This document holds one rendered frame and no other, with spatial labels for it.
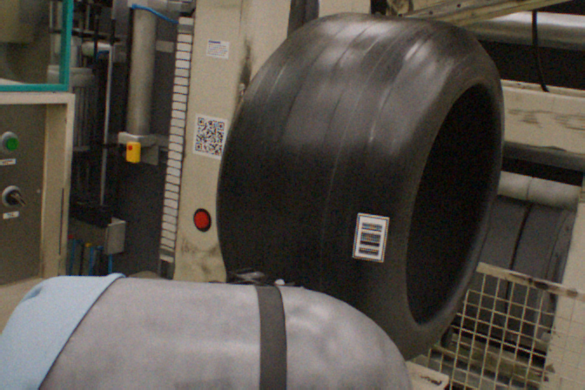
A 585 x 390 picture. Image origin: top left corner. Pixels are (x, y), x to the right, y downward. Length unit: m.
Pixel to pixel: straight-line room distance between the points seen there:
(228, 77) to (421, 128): 0.43
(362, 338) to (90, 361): 0.14
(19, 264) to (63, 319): 1.04
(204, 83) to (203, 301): 0.93
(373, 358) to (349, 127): 0.57
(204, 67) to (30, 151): 0.36
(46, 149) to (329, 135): 0.64
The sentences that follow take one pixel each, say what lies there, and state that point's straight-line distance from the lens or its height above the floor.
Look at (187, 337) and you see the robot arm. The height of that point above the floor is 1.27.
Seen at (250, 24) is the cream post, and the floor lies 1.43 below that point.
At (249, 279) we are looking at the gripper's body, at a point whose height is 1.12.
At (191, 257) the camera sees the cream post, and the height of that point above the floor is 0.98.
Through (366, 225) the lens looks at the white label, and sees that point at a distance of 0.90.
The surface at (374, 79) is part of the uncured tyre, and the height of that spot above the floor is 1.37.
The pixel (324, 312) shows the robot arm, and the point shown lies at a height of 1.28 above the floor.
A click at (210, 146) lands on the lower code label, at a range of 1.28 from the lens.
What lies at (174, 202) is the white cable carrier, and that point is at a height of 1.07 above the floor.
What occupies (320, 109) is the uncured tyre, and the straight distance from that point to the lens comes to 0.95.
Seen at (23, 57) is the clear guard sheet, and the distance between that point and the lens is 1.29.
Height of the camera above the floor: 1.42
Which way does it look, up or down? 11 degrees down
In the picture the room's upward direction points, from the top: 7 degrees clockwise
